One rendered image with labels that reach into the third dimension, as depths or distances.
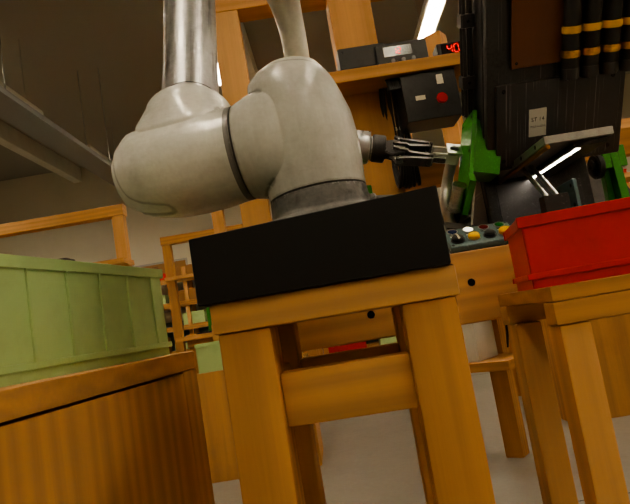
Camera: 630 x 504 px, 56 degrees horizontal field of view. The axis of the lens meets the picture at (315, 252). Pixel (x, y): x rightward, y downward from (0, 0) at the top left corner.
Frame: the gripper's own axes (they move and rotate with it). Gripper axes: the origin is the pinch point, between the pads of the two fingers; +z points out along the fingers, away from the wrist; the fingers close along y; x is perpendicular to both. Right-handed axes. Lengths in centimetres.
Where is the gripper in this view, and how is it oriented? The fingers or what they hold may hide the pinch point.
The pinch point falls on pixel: (445, 155)
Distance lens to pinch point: 168.0
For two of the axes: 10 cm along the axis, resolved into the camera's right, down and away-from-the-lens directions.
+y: 0.7, -6.1, 7.9
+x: -0.7, 7.8, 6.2
